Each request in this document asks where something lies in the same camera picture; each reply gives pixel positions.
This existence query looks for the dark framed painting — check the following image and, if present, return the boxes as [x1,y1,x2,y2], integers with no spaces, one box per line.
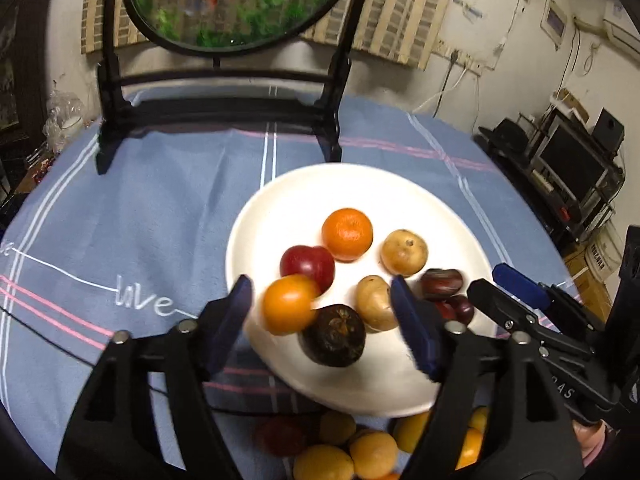
[0,5,48,146]

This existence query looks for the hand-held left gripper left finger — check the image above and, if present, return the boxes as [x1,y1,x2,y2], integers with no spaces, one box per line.
[56,274,255,480]

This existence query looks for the clear plastic bag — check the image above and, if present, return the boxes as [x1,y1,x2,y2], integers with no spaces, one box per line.
[45,87,86,141]

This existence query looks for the dark purple plum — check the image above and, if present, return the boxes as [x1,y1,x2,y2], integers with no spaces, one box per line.
[446,295,475,326]

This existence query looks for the orange tangerine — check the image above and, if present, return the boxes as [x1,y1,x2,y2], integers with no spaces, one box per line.
[321,207,374,263]
[261,274,322,337]
[452,427,485,471]
[392,410,432,453]
[349,430,399,478]

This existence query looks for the white framed wall panel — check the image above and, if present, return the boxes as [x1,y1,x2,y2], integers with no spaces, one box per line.
[541,0,571,51]

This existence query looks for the beige checked curtain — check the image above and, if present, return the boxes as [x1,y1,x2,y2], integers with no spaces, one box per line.
[80,0,461,71]

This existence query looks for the white plastic bucket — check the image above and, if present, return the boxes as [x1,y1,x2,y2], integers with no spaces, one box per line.
[585,225,626,281]

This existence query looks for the black speaker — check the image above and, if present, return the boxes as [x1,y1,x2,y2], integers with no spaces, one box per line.
[591,108,626,153]

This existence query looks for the yellow-green tangerine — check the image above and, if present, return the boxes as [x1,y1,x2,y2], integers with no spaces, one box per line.
[467,406,490,433]

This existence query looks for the round goldfish screen black stand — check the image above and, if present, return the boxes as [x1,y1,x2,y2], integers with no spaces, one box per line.
[95,0,378,176]

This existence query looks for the black computer monitor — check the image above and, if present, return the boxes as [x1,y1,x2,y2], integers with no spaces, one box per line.
[537,120,611,201]

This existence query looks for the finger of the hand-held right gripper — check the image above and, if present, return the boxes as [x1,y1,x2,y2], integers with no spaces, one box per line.
[491,262,601,331]
[467,279,556,361]

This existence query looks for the brown cardboard box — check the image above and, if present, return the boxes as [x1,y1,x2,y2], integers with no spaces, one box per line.
[562,245,613,311]

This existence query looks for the white air conditioner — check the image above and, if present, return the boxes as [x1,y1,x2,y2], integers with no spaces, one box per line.
[602,2,640,53]

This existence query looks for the black equipment desk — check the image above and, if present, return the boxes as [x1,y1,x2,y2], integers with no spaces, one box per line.
[475,125,626,246]

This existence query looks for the white round plate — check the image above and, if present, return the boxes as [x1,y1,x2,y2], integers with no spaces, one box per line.
[225,162,498,418]

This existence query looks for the red apple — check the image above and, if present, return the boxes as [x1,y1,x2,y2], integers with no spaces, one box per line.
[279,245,336,295]

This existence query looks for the blue striped tablecloth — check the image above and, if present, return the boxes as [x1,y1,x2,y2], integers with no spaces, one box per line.
[0,85,591,480]

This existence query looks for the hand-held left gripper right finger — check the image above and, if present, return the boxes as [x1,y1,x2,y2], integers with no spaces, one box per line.
[390,274,586,480]

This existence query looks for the person's right hand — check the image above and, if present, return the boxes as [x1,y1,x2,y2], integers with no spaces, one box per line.
[572,417,613,466]

